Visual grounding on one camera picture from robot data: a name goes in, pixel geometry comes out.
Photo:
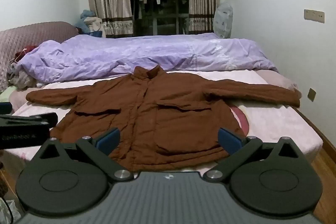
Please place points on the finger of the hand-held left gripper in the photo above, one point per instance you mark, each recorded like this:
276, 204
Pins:
39, 119

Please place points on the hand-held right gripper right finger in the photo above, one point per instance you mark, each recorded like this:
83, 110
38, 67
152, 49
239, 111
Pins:
229, 140

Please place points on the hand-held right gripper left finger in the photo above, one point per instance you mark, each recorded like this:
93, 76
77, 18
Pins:
109, 139

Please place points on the brown jacket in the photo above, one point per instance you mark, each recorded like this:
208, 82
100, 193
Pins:
162, 121

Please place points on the pile of crumpled clothes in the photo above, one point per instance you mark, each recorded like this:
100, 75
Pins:
19, 74

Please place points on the pink printed bed sheet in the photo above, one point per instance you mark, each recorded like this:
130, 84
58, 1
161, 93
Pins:
275, 121

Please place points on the mauve quilted headboard cover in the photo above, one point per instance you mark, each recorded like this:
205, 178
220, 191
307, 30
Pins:
26, 35

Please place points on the purple duvet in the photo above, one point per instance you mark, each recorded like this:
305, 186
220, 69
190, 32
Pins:
131, 53

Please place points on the blue and white cloth pile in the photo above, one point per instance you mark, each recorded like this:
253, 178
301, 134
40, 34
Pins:
90, 23

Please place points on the white plastic bag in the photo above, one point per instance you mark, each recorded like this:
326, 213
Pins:
223, 20

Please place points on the wooden bed frame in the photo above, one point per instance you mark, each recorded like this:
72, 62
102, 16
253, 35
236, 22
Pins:
320, 132

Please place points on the brass wall socket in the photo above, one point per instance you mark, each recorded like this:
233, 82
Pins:
311, 94

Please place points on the beige wall switch plate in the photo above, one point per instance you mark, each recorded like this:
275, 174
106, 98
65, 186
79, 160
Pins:
314, 16

